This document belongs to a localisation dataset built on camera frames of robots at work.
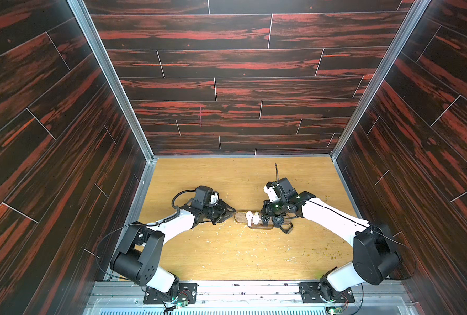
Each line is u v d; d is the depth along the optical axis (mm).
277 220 842
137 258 436
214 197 825
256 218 844
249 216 858
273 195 723
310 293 728
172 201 817
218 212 777
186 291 735
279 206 730
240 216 858
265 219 843
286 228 892
